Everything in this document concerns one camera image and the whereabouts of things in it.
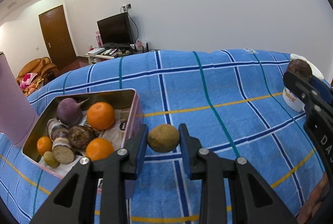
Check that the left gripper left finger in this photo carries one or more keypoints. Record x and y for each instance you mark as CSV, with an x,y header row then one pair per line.
x,y
73,200

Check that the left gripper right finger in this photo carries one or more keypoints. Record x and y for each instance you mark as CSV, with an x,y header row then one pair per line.
x,y
252,199

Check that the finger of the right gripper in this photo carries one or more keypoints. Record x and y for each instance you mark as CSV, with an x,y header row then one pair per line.
x,y
324,90
300,95

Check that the dark brown passion fruit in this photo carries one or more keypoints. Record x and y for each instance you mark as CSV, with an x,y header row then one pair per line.
x,y
300,68

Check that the large orange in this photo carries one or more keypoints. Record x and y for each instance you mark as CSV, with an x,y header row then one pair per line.
x,y
101,116
98,149

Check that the sliced purple yam piece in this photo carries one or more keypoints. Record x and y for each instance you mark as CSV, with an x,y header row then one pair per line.
x,y
62,152

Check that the small green fruit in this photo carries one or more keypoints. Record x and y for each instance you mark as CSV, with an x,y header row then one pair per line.
x,y
50,160

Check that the purple cut taro piece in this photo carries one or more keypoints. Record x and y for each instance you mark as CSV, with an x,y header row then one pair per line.
x,y
57,132

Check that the small orange tangerine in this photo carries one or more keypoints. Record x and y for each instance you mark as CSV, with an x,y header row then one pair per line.
x,y
43,145

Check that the purple round turnip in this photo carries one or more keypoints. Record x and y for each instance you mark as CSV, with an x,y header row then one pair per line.
x,y
69,111

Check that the brown kiwi fruit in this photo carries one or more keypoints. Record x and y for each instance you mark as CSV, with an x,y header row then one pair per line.
x,y
163,138

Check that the printed paper sheet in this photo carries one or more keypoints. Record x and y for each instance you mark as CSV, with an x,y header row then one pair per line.
x,y
115,134

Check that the pink rectangular tin box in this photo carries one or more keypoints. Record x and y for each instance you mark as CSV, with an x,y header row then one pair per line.
x,y
118,99

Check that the blue plaid blanket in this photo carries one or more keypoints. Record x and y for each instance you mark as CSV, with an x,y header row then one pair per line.
x,y
230,100

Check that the pink cylindrical thermos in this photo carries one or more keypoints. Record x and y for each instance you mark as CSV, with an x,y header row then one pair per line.
x,y
17,115

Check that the pink floral cushion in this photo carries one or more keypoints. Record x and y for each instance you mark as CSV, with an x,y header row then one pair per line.
x,y
27,80

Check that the orange leather armchair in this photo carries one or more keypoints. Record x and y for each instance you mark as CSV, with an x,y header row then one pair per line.
x,y
46,71

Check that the white tv stand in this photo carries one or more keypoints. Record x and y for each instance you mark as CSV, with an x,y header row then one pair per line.
x,y
99,54

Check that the brown wooden door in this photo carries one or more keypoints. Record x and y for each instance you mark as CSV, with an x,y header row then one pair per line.
x,y
57,37

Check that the black television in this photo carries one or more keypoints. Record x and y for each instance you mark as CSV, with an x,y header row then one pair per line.
x,y
116,30

